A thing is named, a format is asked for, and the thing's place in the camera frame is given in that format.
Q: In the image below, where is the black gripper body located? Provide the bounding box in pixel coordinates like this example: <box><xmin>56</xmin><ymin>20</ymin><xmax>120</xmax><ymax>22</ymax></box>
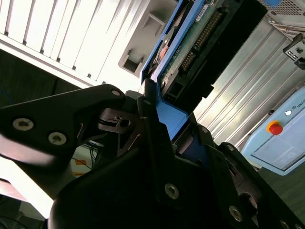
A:
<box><xmin>47</xmin><ymin>146</ymin><xmax>232</xmax><ymax>229</ymax></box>

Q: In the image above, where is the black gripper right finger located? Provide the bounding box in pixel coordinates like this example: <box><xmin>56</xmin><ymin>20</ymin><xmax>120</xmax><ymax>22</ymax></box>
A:
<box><xmin>190</xmin><ymin>112</ymin><xmax>305</xmax><ymax>229</ymax></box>

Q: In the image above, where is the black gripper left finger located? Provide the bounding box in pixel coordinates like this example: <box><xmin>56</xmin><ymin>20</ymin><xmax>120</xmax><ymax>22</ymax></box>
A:
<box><xmin>0</xmin><ymin>78</ymin><xmax>186</xmax><ymax>206</ymax></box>

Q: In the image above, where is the hard disk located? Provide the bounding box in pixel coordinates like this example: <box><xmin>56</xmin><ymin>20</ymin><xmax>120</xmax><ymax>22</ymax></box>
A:
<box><xmin>140</xmin><ymin>0</ymin><xmax>267</xmax><ymax>167</ymax></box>

